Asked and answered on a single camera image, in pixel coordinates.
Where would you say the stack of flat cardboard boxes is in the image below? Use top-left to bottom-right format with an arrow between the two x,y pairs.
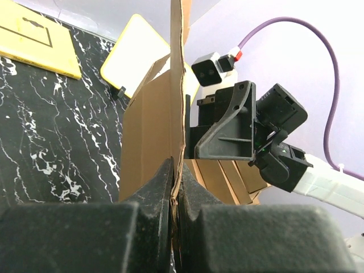
184,159 -> 271,205

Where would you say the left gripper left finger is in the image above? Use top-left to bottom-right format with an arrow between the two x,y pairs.
1,158 -> 173,272

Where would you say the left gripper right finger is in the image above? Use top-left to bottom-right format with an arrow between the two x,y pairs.
178,167 -> 357,272

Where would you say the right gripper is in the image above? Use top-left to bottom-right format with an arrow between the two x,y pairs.
184,81 -> 309,192

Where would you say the cardboard box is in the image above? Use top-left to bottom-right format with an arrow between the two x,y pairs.
118,0 -> 194,205

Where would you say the yellow book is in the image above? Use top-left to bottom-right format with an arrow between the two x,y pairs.
1,1 -> 81,80

